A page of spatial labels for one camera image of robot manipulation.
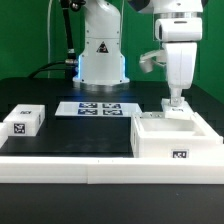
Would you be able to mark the white cabinet door panel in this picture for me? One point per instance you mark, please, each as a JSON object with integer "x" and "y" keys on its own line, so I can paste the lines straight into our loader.
{"x": 153, "y": 114}
{"x": 182, "y": 112}

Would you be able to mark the white marker base plate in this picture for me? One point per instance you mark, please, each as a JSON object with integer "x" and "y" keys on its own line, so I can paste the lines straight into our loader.
{"x": 97, "y": 109}

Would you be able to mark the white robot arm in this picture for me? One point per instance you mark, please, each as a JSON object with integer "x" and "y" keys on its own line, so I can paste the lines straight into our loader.
{"x": 102, "y": 65}

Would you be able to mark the white U-shaped table fence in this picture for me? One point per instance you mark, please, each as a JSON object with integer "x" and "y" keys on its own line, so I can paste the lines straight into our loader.
{"x": 95, "y": 151}

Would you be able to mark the white cabinet body box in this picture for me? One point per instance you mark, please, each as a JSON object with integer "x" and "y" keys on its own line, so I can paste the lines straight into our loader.
{"x": 174, "y": 138}

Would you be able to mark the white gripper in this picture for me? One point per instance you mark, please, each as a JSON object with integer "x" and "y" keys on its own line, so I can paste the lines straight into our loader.
{"x": 179, "y": 38}

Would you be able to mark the white cabinet top block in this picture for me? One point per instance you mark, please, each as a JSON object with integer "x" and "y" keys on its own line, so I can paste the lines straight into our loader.
{"x": 25, "y": 120}

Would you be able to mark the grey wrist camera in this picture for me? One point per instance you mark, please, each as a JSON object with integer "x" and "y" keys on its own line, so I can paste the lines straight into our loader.
{"x": 151, "y": 59}

